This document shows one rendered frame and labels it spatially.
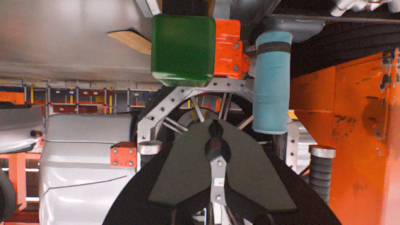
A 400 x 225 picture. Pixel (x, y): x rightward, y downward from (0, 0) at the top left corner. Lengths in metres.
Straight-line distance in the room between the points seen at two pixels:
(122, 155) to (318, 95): 0.74
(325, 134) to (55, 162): 1.33
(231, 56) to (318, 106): 0.39
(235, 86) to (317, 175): 0.31
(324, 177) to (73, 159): 1.11
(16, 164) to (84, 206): 3.77
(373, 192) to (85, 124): 1.19
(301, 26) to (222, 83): 0.33
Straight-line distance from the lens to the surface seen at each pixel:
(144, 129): 0.52
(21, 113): 3.10
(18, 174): 4.97
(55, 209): 1.31
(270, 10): 0.22
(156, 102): 0.59
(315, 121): 0.77
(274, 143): 0.68
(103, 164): 1.05
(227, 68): 0.51
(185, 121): 0.96
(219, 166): 0.38
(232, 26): 0.56
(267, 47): 0.44
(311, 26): 0.69
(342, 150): 0.66
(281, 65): 0.43
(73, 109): 5.75
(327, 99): 0.70
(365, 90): 0.61
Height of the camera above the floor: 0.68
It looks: 2 degrees up
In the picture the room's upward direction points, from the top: 178 degrees counter-clockwise
